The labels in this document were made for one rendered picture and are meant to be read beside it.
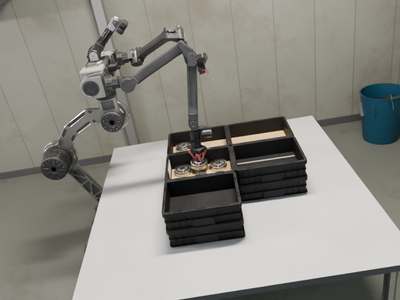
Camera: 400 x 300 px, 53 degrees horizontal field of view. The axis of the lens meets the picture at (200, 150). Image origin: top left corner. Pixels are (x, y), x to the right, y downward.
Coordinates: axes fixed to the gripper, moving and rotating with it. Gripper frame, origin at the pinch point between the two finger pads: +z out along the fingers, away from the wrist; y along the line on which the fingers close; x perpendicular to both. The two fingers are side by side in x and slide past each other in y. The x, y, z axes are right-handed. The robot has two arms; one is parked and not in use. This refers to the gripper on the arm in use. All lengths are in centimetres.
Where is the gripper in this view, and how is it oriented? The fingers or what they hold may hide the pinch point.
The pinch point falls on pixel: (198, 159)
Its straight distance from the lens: 241.6
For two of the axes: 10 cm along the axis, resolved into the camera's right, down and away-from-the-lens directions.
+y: -7.2, -2.6, 6.5
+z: 1.2, 8.7, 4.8
